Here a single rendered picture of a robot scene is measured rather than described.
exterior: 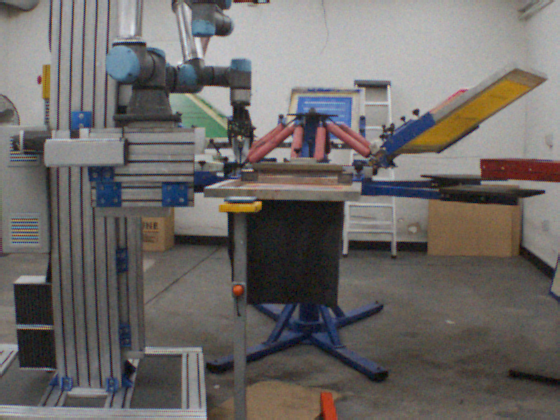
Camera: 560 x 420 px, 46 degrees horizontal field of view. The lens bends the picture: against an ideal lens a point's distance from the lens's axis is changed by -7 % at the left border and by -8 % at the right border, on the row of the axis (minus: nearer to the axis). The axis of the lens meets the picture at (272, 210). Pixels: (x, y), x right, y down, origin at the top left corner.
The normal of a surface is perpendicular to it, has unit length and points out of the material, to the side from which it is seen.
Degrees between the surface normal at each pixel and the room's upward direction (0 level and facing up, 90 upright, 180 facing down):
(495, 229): 78
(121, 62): 98
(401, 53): 90
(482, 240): 72
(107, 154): 90
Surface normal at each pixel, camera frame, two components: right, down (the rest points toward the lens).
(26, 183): 0.11, 0.11
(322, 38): -0.14, 0.11
